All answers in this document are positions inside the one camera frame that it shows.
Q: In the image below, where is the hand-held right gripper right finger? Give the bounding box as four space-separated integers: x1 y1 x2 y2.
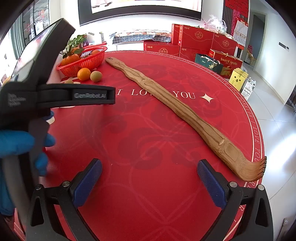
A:
197 159 274 241

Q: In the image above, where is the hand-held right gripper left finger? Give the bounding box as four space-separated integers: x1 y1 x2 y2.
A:
26 158 103 241

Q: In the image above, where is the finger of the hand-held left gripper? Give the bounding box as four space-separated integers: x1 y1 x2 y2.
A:
38 84 115 107

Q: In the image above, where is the red plastic basket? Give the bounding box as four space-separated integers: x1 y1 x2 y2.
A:
57 46 108 77

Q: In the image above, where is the person's left hand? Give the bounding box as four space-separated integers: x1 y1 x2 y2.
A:
0 130 56 216

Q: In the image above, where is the large orange with leaves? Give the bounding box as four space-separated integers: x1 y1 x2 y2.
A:
60 47 85 66

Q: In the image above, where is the green potted plant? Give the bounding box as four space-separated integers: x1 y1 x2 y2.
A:
67 34 89 50

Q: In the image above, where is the red round table mat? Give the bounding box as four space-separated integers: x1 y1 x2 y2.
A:
14 50 265 241

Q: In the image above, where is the wooden back scratcher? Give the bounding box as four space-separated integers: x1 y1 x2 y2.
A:
105 57 267 182

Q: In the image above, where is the plaid cloth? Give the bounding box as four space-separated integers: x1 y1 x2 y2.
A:
112 29 173 44

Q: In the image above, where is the white carton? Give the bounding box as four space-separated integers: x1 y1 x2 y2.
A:
240 77 256 100

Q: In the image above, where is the yellow carton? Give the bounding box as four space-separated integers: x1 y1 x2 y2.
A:
229 68 248 92

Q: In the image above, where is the flat red gift box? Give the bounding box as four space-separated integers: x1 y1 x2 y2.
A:
179 46 212 62
143 40 180 57

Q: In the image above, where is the red apple gift box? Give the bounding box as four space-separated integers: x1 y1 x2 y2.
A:
209 49 243 77

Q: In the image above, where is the green gift bag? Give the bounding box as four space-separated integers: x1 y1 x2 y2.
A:
195 53 223 73

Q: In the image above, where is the cardboard box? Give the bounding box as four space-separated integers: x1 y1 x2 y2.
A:
246 50 257 67

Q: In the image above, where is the tall red gift box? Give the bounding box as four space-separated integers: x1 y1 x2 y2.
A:
171 24 214 47

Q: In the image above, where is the clear plastic bag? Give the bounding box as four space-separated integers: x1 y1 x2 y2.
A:
201 14 228 35

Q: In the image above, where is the wall television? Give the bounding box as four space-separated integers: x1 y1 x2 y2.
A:
77 0 203 26

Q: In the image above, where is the wall calendar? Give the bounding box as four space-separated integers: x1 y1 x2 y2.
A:
233 20 248 47

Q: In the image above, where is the red wall hanging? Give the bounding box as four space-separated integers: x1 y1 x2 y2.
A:
224 0 250 18

